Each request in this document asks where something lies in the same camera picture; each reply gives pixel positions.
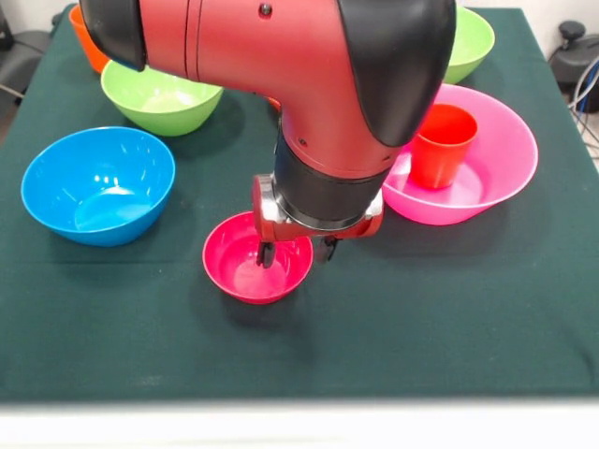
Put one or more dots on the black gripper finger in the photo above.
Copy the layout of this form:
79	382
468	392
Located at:
325	250
267	255

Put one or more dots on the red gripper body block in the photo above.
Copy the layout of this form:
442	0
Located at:
276	227

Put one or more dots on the small crimson pink bowl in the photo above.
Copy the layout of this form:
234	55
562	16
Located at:
243	276

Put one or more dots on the red cup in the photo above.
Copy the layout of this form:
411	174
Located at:
440	159

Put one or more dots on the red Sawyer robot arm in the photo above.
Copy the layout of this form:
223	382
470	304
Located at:
290	70

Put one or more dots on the dark green table cloth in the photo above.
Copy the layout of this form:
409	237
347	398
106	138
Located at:
299	351

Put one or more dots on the lime green bowl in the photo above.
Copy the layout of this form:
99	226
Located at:
470	42
159	112

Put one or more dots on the light blue bowl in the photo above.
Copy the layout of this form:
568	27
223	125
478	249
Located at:
93	187

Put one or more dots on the large magenta bowl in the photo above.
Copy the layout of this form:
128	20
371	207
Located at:
505	154

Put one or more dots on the orange cup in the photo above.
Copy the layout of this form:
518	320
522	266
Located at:
86	42

